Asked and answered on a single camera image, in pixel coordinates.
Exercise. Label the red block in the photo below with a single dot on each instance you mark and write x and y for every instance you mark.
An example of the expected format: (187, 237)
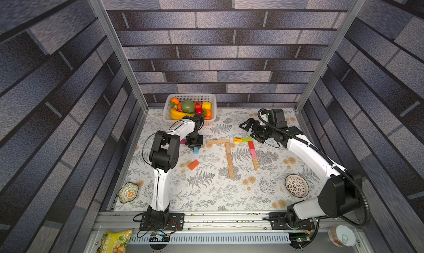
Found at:
(251, 145)

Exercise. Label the white perforated bowl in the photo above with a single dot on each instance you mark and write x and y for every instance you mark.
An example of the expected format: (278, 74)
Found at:
(297, 186)

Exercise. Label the red toy fruit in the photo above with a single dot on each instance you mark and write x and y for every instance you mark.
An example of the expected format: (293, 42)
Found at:
(198, 107)

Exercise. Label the green snack bag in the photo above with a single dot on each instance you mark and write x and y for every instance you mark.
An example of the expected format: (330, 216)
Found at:
(114, 242)

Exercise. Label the patterned ceramic bowl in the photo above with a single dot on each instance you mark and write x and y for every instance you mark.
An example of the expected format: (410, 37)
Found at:
(128, 192)

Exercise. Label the yellow toy banana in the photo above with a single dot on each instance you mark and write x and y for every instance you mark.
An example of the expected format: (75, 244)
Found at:
(176, 115)

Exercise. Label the orange toy fruit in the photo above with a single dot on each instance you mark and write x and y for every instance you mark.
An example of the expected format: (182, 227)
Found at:
(174, 101)

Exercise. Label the white lidded cup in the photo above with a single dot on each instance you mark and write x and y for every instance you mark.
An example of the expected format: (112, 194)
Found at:
(342, 236)

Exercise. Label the green toy mango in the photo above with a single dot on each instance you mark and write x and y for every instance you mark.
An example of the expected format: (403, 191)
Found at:
(188, 106)

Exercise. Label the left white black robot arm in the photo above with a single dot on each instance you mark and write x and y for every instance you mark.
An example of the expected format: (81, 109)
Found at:
(164, 155)

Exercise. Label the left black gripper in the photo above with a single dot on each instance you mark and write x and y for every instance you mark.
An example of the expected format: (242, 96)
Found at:
(199, 144)

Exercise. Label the wood block marked 71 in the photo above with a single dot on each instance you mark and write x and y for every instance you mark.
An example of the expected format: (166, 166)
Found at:
(229, 159)

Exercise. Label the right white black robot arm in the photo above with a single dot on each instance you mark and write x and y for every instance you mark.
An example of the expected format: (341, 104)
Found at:
(342, 195)

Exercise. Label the orange block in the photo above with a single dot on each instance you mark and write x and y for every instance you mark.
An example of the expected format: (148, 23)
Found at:
(193, 165)

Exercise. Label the pink block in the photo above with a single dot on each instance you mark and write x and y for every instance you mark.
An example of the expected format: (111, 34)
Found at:
(253, 154)

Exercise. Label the yellow toy pepper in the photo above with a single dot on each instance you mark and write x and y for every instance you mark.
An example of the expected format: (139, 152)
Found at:
(207, 106)

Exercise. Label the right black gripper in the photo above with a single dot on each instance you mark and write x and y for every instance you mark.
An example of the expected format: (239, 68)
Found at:
(257, 130)

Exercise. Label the yellow block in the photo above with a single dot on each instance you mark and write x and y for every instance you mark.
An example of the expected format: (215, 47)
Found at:
(238, 140)

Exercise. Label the white plastic basket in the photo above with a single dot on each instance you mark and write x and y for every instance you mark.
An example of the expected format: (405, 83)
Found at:
(179, 106)

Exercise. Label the green block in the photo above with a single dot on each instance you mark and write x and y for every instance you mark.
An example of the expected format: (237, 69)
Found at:
(246, 139)

